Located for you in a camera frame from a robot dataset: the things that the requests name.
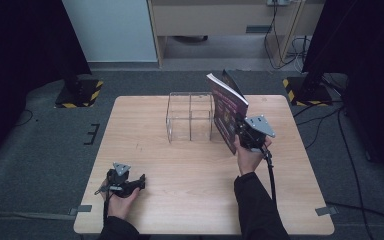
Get right hand-held gripper cable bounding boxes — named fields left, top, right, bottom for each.
left=262, top=148, right=278, bottom=205

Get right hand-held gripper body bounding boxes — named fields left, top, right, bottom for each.
left=239, top=114, right=276, bottom=153

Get person's left hand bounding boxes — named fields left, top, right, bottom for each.
left=100, top=179, right=141, bottom=221

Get clear acrylic organizer box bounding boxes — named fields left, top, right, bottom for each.
left=165, top=91, right=215, bottom=144

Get dark curtain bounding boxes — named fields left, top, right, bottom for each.
left=301, top=0, right=384, bottom=191
left=0, top=0, right=93, bottom=171

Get hand-held gripper cable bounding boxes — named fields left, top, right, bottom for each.
left=262, top=148, right=278, bottom=205
left=102, top=192, right=112, bottom=225

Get grey tape piece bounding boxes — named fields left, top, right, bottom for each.
left=69, top=204, right=93, bottom=216
left=314, top=205, right=340, bottom=217

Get purple paperback book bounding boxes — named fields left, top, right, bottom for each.
left=206, top=69, right=250, bottom=156

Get person's right hand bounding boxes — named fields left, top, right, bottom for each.
left=233, top=134, right=273, bottom=177

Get thin black floor cable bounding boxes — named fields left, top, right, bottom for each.
left=14, top=109, right=34, bottom=128

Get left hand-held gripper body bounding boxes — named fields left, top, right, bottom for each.
left=105, top=162, right=135, bottom=198

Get left hand-held gripper cable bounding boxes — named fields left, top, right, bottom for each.
left=102, top=192, right=112, bottom=225

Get black wall cables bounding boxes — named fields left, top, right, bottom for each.
left=263, top=0, right=312, bottom=72

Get black stand with striped base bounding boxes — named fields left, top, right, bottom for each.
left=54, top=66, right=104, bottom=109
left=282, top=74, right=334, bottom=107

